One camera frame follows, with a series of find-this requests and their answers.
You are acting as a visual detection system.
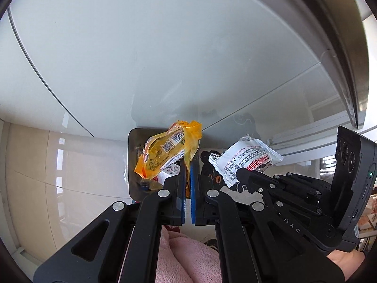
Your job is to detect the person's right hand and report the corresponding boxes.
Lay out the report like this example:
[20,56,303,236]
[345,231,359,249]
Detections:
[326,250,367,275]

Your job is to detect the grey waste bin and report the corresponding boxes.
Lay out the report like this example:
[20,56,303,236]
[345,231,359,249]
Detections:
[127,128,204,201]

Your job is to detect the aluminium cabinet handle rail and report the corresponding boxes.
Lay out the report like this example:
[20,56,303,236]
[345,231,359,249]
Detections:
[269,113,357,160]

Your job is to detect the pink fleece pants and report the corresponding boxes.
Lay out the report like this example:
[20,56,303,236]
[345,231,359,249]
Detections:
[155,227,223,283]

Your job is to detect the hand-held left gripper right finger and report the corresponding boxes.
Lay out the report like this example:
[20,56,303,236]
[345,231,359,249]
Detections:
[190,161,345,283]

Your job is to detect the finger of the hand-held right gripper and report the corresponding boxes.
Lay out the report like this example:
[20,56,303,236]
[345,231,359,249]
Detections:
[236,167,332,197]
[237,177,334,239]

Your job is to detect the white cabinet door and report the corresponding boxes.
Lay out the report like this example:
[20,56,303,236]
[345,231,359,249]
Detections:
[0,9,95,138]

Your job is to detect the orange snack packet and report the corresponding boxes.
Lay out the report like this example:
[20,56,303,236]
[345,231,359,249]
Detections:
[134,120,203,181]

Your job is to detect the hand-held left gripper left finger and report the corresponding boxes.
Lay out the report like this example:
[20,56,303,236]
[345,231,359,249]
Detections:
[32,161,188,283]

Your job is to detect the white red print sachet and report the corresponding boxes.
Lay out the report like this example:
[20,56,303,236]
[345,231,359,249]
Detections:
[209,134,284,188]

